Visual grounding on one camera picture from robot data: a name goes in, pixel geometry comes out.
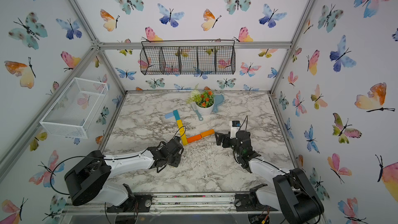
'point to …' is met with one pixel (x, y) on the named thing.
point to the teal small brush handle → (199, 116)
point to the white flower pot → (205, 111)
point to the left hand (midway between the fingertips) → (179, 157)
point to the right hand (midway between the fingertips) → (223, 131)
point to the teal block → (176, 114)
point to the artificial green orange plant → (203, 98)
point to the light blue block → (169, 115)
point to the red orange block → (194, 138)
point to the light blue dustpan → (218, 100)
